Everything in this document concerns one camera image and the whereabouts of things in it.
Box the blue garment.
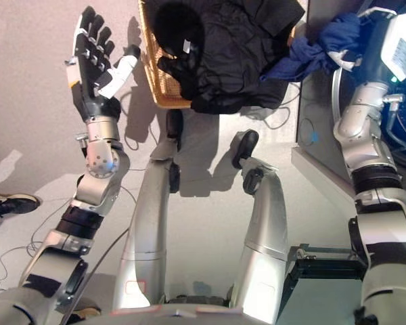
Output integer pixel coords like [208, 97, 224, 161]
[259, 12, 363, 83]

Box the woven wicker laundry basket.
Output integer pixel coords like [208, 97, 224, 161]
[137, 0, 297, 110]

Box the black clothes pile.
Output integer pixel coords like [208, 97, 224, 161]
[154, 0, 306, 114]

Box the black and tan shoe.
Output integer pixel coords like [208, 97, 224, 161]
[0, 192, 41, 231]

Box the silver robot torso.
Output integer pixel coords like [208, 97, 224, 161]
[87, 303, 258, 325]

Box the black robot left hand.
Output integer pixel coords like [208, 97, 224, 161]
[64, 5, 141, 123]

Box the grey front-load washing machine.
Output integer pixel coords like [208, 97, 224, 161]
[290, 0, 406, 200]

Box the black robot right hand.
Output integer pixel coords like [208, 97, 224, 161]
[328, 7, 406, 85]

